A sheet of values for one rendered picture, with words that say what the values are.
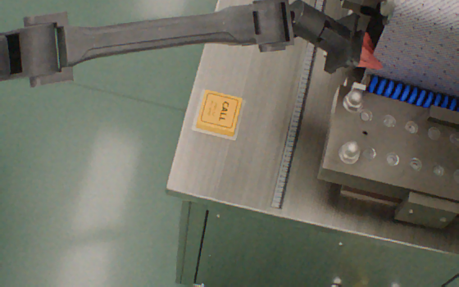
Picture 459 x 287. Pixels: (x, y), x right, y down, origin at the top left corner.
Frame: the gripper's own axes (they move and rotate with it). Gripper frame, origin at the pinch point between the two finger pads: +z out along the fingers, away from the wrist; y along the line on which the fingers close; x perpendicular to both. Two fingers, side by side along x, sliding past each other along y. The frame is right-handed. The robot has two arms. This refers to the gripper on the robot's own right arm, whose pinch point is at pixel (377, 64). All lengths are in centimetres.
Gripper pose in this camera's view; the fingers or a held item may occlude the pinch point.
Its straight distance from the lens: 167.3
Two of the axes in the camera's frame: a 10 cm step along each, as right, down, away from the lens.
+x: 5.5, -1.9, -8.1
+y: -2.3, 9.0, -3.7
